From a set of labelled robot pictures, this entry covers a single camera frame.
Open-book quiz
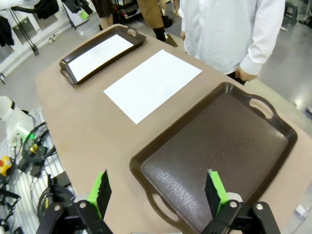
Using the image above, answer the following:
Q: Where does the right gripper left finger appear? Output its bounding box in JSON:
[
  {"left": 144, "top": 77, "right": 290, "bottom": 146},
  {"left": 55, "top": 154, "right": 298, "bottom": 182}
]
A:
[{"left": 36, "top": 169, "right": 114, "bottom": 234}]

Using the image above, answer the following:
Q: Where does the brown plastic serving tray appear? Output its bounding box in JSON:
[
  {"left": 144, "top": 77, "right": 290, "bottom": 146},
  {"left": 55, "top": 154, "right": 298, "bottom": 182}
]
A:
[
  {"left": 59, "top": 25, "right": 147, "bottom": 85},
  {"left": 129, "top": 82, "right": 298, "bottom": 234}
]

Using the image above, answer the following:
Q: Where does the white A4 paper stack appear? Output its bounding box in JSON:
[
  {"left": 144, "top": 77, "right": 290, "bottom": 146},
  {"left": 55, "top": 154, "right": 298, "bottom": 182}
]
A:
[{"left": 103, "top": 49, "right": 203, "bottom": 125}]

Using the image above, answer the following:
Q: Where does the black cable bundle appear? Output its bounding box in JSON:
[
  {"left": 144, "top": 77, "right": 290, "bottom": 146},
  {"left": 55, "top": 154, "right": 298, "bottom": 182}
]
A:
[{"left": 13, "top": 121, "right": 58, "bottom": 177}]

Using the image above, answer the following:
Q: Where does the person in white shirt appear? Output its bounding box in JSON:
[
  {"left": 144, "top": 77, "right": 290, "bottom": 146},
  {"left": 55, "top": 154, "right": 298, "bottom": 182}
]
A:
[{"left": 179, "top": 0, "right": 286, "bottom": 75}]

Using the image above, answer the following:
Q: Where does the white A4 paper sheet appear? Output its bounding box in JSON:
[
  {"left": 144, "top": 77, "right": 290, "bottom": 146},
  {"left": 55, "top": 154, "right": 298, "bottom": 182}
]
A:
[{"left": 67, "top": 34, "right": 135, "bottom": 83}]

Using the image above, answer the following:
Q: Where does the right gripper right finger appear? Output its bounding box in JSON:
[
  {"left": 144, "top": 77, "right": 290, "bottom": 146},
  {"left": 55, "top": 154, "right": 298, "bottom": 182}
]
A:
[{"left": 202, "top": 169, "right": 281, "bottom": 234}]

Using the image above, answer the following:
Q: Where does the left forearm in white sleeve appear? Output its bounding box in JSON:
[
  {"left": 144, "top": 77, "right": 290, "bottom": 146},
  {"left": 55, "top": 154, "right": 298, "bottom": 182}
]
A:
[{"left": 238, "top": 9, "right": 286, "bottom": 76}]

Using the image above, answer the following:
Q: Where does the yellow emergency stop button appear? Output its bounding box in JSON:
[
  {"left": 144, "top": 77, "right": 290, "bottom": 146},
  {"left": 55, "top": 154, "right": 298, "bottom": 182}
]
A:
[{"left": 0, "top": 156, "right": 15, "bottom": 178}]

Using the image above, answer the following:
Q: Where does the person's left hand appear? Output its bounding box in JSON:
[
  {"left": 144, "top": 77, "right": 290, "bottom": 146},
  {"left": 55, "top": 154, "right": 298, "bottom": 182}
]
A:
[{"left": 235, "top": 65, "right": 258, "bottom": 82}]

